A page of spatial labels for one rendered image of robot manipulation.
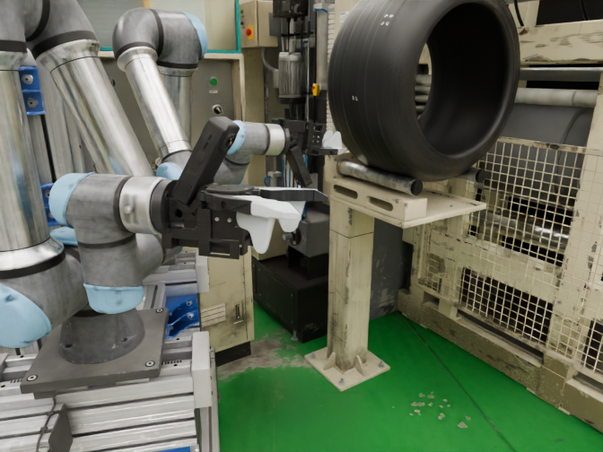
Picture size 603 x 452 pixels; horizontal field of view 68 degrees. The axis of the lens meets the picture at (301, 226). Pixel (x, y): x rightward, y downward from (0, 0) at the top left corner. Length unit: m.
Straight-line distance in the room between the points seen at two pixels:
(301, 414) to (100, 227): 1.32
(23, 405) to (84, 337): 0.17
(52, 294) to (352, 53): 0.92
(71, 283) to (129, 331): 0.18
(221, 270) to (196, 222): 1.26
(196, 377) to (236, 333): 1.08
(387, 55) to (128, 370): 0.90
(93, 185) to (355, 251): 1.25
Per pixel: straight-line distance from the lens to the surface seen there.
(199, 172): 0.55
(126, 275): 0.66
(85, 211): 0.63
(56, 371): 0.92
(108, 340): 0.89
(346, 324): 1.85
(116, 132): 0.75
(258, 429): 1.76
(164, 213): 0.58
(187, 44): 1.26
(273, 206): 0.47
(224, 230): 0.54
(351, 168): 1.49
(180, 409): 0.97
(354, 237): 1.70
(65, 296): 0.77
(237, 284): 1.88
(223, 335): 1.97
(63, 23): 0.77
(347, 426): 1.77
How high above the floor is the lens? 1.21
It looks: 19 degrees down
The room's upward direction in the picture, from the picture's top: straight up
